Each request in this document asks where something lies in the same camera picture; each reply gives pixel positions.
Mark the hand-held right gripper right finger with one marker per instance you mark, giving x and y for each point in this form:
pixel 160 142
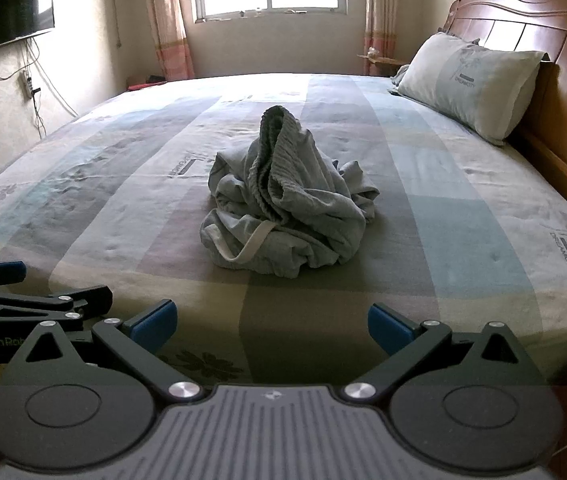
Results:
pixel 386 330

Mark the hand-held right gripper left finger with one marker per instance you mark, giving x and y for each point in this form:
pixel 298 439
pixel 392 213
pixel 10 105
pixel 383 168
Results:
pixel 151 325

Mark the light grey pants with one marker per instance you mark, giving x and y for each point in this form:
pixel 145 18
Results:
pixel 293 200

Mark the bed with striped sheet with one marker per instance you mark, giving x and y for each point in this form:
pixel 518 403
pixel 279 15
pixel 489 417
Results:
pixel 113 185

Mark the red object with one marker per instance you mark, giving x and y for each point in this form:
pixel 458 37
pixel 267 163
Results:
pixel 147 82

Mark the pale printed pillow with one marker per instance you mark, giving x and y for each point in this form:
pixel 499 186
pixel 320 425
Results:
pixel 468 85

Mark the wooden bedside table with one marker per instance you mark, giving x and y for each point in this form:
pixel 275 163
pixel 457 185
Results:
pixel 383 62

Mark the wooden headboard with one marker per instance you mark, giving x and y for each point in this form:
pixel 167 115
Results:
pixel 563 60

